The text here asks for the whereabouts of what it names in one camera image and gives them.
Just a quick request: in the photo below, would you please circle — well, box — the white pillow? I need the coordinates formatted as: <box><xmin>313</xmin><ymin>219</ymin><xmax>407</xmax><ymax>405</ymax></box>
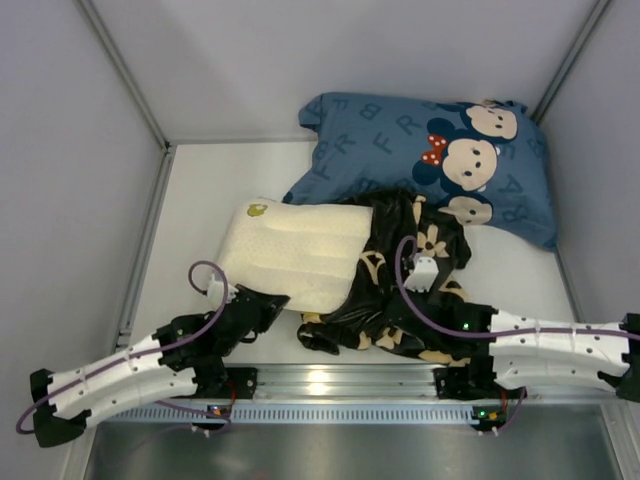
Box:
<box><xmin>216</xmin><ymin>198</ymin><xmax>373</xmax><ymax>314</ymax></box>

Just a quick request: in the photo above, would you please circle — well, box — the black floral plush pillowcase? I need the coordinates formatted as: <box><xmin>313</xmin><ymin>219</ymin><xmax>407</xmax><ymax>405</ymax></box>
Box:
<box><xmin>297</xmin><ymin>189</ymin><xmax>472</xmax><ymax>361</ymax></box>

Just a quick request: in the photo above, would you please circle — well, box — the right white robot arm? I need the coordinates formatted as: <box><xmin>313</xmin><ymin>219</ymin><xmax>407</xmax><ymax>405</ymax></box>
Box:
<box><xmin>383</xmin><ymin>292</ymin><xmax>639</xmax><ymax>402</ymax></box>

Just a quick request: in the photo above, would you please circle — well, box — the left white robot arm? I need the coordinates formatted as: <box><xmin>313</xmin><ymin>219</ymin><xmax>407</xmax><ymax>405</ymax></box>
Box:
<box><xmin>30</xmin><ymin>286</ymin><xmax>290</xmax><ymax>448</ymax></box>

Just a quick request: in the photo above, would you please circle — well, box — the blue cartoon print pillow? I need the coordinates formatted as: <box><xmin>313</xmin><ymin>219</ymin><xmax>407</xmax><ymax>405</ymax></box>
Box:
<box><xmin>283</xmin><ymin>92</ymin><xmax>558</xmax><ymax>250</ymax></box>

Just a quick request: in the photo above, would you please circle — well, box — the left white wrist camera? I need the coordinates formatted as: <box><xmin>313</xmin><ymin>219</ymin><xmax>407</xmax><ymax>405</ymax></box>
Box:
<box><xmin>206</xmin><ymin>274</ymin><xmax>238</xmax><ymax>309</ymax></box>

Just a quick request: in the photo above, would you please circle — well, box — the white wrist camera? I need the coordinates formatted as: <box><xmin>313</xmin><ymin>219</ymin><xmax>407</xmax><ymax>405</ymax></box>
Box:
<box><xmin>206</xmin><ymin>274</ymin><xmax>238</xmax><ymax>309</ymax></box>
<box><xmin>403</xmin><ymin>255</ymin><xmax>439</xmax><ymax>292</ymax></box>

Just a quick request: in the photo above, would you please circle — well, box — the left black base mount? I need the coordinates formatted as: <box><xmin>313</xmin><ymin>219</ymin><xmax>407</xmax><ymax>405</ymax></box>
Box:
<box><xmin>219</xmin><ymin>367</ymin><xmax>258</xmax><ymax>400</ymax></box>

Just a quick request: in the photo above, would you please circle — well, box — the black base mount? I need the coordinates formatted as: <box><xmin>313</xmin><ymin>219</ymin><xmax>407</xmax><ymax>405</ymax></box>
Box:
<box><xmin>433</xmin><ymin>366</ymin><xmax>483</xmax><ymax>401</ymax></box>
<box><xmin>219</xmin><ymin>367</ymin><xmax>258</xmax><ymax>400</ymax></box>

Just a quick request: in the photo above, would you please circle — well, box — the aluminium mounting rail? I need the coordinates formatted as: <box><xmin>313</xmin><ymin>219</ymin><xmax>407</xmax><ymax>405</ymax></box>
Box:
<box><xmin>99</xmin><ymin>364</ymin><xmax>624</xmax><ymax>405</ymax></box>

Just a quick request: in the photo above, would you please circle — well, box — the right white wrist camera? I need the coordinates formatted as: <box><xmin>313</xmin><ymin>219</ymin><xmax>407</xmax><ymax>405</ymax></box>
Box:
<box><xmin>403</xmin><ymin>255</ymin><xmax>439</xmax><ymax>292</ymax></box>

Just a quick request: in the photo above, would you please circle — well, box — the perforated cable duct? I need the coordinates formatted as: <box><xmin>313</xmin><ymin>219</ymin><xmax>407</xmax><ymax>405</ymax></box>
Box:
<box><xmin>109</xmin><ymin>404</ymin><xmax>504</xmax><ymax>426</ymax></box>

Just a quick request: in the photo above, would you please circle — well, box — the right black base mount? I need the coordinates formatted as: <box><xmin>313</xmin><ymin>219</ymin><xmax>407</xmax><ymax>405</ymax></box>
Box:
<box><xmin>433</xmin><ymin>366</ymin><xmax>483</xmax><ymax>401</ymax></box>

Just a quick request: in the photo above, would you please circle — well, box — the left aluminium frame post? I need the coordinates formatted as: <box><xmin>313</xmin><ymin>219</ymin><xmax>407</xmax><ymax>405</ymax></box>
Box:
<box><xmin>72</xmin><ymin>0</ymin><xmax>171</xmax><ymax>152</ymax></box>

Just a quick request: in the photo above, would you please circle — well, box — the aluminium frame post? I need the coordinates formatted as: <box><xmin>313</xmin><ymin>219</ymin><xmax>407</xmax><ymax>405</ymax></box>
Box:
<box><xmin>531</xmin><ymin>0</ymin><xmax>614</xmax><ymax>125</ymax></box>
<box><xmin>72</xmin><ymin>0</ymin><xmax>171</xmax><ymax>152</ymax></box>

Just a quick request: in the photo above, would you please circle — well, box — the right aluminium frame post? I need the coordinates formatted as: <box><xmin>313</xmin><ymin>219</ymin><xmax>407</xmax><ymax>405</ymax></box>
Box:
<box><xmin>531</xmin><ymin>0</ymin><xmax>614</xmax><ymax>125</ymax></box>

